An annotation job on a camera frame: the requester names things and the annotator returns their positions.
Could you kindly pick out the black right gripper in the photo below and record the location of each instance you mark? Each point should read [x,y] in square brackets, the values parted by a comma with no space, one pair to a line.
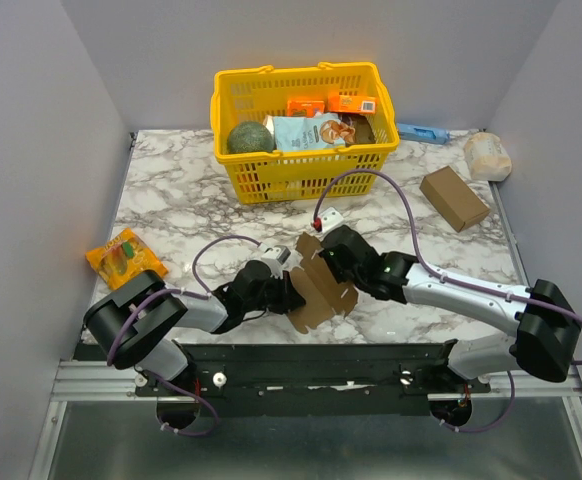
[335,256]

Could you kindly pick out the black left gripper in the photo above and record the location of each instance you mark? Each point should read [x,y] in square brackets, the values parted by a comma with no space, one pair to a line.
[289,298]

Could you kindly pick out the brown cardboard box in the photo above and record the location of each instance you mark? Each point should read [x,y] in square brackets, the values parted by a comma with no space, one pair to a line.
[453,199]
[324,296]

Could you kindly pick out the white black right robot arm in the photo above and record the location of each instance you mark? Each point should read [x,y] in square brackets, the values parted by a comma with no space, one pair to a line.
[536,333]

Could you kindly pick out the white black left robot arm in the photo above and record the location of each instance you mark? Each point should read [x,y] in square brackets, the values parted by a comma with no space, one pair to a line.
[131,324]

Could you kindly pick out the folded brown cardboard box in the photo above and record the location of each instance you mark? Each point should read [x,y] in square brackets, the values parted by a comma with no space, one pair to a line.
[453,199]

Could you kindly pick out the orange snack box right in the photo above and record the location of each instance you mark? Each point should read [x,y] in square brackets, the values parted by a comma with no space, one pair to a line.
[351,104]

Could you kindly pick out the orange snack box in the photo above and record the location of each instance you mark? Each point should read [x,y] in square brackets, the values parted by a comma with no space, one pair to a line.
[351,104]
[305,107]

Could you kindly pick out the orange snack box left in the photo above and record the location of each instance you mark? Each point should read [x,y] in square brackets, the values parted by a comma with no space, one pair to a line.
[305,107]

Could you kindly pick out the dark brown snack packet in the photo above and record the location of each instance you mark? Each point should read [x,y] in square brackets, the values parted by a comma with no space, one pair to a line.
[359,130]

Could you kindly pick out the light blue snack bag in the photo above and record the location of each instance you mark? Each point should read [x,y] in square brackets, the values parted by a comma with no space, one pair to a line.
[297,134]

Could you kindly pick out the blue tissue packet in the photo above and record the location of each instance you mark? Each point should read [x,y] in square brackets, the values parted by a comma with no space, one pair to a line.
[422,134]

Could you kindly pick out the orange gummy candy bag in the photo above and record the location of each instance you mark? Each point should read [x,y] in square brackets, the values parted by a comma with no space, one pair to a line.
[123,258]

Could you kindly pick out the green round melon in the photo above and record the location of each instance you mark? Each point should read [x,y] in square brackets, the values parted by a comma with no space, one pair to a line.
[250,137]

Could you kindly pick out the beige wrapped bread bag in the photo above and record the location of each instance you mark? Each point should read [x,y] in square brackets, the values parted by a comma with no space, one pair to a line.
[486,158]

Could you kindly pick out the yellow plastic shopping basket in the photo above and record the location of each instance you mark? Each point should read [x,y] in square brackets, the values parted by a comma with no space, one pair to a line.
[259,94]

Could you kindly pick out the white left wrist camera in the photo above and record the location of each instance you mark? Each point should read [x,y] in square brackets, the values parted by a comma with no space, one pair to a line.
[275,257]

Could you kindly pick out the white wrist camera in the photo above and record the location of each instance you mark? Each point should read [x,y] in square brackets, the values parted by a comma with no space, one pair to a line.
[275,257]
[327,220]

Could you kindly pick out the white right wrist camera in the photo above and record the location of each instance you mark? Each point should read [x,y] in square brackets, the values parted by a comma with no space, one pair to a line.
[327,220]

